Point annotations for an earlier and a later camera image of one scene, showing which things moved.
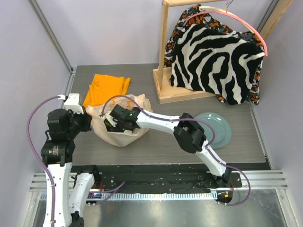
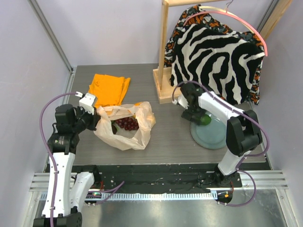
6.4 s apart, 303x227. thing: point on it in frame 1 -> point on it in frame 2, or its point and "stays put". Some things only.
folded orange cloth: x=105 y=88 stays put
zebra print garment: x=217 y=63 stays put
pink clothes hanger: x=235 y=15 stays put
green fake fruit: x=108 y=125 -> x=205 y=120
